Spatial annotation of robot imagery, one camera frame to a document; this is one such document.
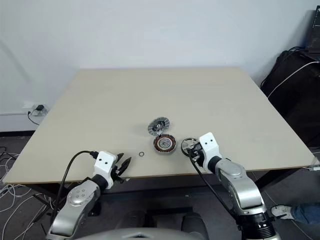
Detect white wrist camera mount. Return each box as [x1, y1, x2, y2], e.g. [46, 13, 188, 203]
[198, 132, 223, 173]
[93, 150, 118, 190]

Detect white wall socket strip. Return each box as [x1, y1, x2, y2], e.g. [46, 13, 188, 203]
[23, 101, 50, 117]

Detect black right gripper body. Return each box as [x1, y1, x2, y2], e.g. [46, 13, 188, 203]
[188, 141, 205, 168]

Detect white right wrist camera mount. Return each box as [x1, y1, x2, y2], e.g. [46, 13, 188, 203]
[198, 132, 223, 173]

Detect black laptop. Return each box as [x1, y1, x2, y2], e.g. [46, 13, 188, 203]
[305, 9, 320, 61]

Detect large black bag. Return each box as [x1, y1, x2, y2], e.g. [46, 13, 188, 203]
[259, 49, 320, 148]

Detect black floor rods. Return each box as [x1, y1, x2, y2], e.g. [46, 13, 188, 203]
[31, 192, 55, 226]

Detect white sneaker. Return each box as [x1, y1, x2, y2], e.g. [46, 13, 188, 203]
[270, 204, 297, 221]

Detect black adapter cord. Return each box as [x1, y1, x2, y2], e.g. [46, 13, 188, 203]
[26, 111, 41, 125]

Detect grey robot torso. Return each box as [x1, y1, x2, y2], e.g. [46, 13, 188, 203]
[99, 226, 201, 240]

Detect blue jeans leg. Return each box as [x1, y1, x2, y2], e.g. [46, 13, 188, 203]
[291, 202, 320, 225]

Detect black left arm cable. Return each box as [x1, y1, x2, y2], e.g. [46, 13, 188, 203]
[54, 149, 100, 213]

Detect silver finned motor end cover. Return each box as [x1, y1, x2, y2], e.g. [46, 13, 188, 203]
[146, 117, 171, 136]

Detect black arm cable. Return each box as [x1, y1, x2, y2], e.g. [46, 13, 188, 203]
[188, 149, 241, 218]
[54, 149, 100, 213]

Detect black motor rotor ring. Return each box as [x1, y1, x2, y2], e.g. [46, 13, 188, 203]
[180, 136, 201, 158]

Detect dark rounded shape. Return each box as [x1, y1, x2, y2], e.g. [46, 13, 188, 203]
[181, 213, 201, 234]

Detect clear table edge clamp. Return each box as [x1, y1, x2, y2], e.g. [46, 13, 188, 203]
[307, 157, 320, 172]

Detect motor stator with copper windings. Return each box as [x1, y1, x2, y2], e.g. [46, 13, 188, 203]
[152, 134, 178, 156]

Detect white cable over bag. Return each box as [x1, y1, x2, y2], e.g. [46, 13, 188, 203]
[267, 60, 320, 98]

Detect white floor cable tangle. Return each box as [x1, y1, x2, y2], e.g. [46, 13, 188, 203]
[0, 147, 60, 240]

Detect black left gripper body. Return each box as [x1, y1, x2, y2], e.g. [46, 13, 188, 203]
[111, 159, 126, 185]

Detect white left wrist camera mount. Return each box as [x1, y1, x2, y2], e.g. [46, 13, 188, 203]
[93, 150, 118, 190]

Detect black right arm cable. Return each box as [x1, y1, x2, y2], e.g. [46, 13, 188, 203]
[188, 149, 241, 218]

